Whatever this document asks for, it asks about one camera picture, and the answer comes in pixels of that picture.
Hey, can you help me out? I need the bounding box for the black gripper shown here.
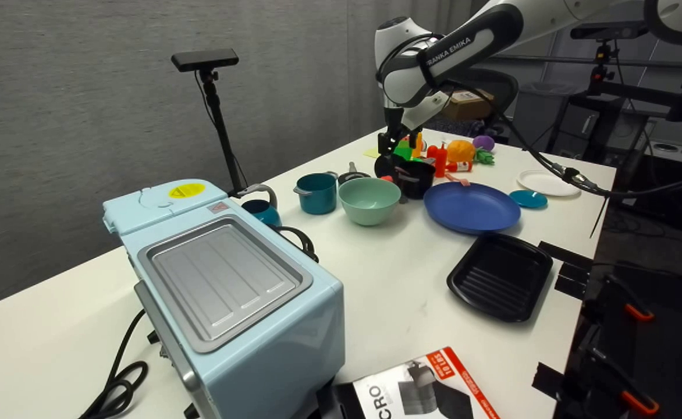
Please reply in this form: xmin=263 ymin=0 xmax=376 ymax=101
xmin=374 ymin=104 xmax=433 ymax=168

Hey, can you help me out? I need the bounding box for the teal pot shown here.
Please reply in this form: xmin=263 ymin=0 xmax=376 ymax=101
xmin=291 ymin=171 xmax=342 ymax=216

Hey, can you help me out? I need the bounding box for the large blue plate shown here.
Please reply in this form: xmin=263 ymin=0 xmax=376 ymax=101
xmin=422 ymin=179 xmax=523 ymax=238

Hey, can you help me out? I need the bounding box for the small teal plate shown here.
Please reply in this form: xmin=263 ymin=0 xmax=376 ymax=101
xmin=507 ymin=188 xmax=551 ymax=214

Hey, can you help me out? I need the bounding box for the green plastic cup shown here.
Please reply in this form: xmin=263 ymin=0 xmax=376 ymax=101
xmin=390 ymin=137 xmax=418 ymax=164

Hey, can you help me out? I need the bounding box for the red toy ketchup bottle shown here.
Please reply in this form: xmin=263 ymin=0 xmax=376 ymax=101
xmin=426 ymin=143 xmax=451 ymax=179

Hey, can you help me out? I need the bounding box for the small grey metal pan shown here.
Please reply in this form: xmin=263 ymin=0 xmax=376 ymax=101
xmin=335 ymin=161 xmax=374 ymax=187

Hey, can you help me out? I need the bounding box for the pale green bowl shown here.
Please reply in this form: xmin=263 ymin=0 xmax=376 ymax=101
xmin=337 ymin=177 xmax=404 ymax=231

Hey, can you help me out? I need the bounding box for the orange toy food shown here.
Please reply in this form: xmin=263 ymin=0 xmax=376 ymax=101
xmin=444 ymin=137 xmax=480 ymax=175

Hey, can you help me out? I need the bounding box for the purple toy food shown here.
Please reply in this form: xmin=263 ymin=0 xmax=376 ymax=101
xmin=470 ymin=132 xmax=497 ymax=153

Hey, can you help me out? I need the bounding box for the black office chair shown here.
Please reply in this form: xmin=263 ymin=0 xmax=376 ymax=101
xmin=436 ymin=67 xmax=522 ymax=130

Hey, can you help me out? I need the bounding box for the small teal mug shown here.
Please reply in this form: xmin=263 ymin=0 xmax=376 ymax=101
xmin=240 ymin=185 xmax=284 ymax=234

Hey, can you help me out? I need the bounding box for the black ribbed baking tray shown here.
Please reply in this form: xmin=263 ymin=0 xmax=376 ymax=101
xmin=444 ymin=231 xmax=555 ymax=327

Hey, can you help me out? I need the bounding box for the light blue toaster oven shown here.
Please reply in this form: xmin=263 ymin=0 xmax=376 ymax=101
xmin=99 ymin=177 xmax=349 ymax=419

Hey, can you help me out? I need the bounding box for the red black white box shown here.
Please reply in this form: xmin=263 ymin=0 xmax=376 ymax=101
xmin=351 ymin=345 xmax=502 ymax=419

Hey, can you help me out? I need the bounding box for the black cable loop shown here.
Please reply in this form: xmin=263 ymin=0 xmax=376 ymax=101
xmin=274 ymin=223 xmax=322 ymax=266

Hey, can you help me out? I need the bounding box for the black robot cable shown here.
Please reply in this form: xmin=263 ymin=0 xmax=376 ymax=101
xmin=497 ymin=107 xmax=682 ymax=203

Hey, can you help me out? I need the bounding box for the black camera stand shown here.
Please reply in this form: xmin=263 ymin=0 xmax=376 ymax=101
xmin=198 ymin=67 xmax=252 ymax=199
xmin=562 ymin=37 xmax=682 ymax=161

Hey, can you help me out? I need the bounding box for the black camera bar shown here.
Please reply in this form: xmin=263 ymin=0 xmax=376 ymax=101
xmin=567 ymin=18 xmax=653 ymax=45
xmin=170 ymin=47 xmax=241 ymax=74

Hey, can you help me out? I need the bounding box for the black clamp orange handle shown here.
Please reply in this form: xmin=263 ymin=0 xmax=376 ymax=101
xmin=579 ymin=348 xmax=663 ymax=419
xmin=586 ymin=266 xmax=659 ymax=327

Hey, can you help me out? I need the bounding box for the black power cable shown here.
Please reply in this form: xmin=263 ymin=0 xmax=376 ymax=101
xmin=76 ymin=307 xmax=153 ymax=419

